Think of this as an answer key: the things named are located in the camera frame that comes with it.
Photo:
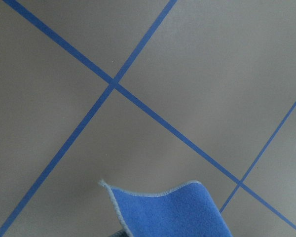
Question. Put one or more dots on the blue towel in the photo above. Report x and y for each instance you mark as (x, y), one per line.
(186, 210)

